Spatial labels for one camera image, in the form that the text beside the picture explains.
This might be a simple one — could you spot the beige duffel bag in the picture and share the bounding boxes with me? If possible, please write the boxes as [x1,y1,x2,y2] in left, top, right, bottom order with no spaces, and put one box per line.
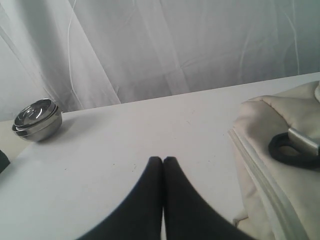
[229,81,320,240]

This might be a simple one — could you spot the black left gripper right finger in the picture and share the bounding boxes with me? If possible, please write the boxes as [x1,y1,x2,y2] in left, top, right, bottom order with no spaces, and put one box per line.
[163,156,252,240]

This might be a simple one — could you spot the white backdrop curtain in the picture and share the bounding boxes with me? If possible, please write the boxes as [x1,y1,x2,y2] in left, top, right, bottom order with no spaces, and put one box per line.
[0,0,320,121]

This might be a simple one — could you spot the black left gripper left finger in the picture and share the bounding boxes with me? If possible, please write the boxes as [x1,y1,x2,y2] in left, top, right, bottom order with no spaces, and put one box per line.
[80,156,164,240]

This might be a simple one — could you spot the stacked steel bowls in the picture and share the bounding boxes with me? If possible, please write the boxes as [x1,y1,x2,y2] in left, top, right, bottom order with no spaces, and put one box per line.
[11,98,63,142]

